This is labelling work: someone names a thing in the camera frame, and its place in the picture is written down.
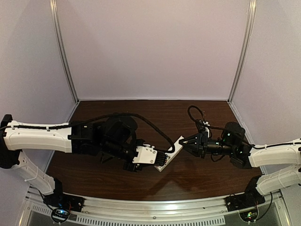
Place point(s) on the front aluminium rail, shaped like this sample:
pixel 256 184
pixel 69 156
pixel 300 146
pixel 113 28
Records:
pixel 197 212

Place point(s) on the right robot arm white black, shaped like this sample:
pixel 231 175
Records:
pixel 246 156

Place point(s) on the right aluminium frame post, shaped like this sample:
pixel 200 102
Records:
pixel 251 14

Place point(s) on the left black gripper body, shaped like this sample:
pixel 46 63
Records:
pixel 139 167

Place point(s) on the white remote control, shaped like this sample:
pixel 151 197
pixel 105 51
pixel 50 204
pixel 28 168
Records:
pixel 171 156

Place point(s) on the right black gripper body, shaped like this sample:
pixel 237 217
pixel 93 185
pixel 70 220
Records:
pixel 203 144

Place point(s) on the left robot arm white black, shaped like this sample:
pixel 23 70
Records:
pixel 115 137

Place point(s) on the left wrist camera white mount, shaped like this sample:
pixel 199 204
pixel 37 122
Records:
pixel 147 154

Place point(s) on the aluminium frame post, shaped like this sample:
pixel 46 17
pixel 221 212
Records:
pixel 61 48
pixel 251 14

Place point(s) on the left aluminium frame post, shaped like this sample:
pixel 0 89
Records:
pixel 61 48

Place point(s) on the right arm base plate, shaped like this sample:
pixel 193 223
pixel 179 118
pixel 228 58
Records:
pixel 243 201

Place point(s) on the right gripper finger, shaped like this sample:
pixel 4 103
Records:
pixel 191 140
pixel 193 149

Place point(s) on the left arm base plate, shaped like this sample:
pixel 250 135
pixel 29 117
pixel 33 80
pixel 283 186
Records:
pixel 64 201

